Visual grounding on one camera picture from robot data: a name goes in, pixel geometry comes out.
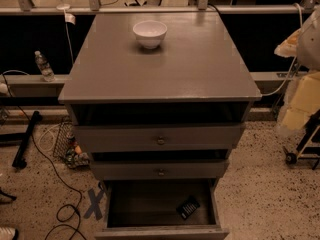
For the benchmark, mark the wire basket with items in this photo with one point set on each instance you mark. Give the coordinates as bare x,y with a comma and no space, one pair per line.
67,148

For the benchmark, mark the grey drawer cabinet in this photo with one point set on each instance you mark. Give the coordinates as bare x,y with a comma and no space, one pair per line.
196,76

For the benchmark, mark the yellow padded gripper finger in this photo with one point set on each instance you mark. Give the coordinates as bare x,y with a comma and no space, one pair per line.
301,101

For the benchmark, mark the white shoe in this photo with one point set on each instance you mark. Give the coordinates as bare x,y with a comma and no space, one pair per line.
8,233

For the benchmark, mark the grey middle drawer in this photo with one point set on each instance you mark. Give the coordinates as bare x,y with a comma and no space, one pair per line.
159,170

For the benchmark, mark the grey metal rail beam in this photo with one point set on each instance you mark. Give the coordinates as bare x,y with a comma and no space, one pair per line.
32,85

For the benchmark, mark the clear plastic water bottle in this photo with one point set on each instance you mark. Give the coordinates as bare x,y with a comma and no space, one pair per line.
44,67

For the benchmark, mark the grey drawer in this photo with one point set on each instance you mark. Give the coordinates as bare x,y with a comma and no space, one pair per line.
146,210
98,139
159,170

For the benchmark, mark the white lamp with cord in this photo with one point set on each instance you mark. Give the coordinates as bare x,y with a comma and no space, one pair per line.
69,18

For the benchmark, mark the black metal stand leg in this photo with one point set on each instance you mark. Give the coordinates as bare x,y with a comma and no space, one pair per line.
19,161

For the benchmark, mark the grey bottom drawer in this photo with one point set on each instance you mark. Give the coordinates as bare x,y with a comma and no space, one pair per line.
146,210

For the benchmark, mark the blue rxbar snack bar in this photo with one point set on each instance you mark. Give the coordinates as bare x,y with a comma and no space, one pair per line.
188,207

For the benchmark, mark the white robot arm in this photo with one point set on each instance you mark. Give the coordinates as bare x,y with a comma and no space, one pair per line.
304,43

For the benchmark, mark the white ceramic bowl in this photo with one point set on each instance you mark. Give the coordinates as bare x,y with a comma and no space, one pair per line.
149,34

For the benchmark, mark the grey top drawer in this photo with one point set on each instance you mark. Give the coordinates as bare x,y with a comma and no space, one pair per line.
98,139

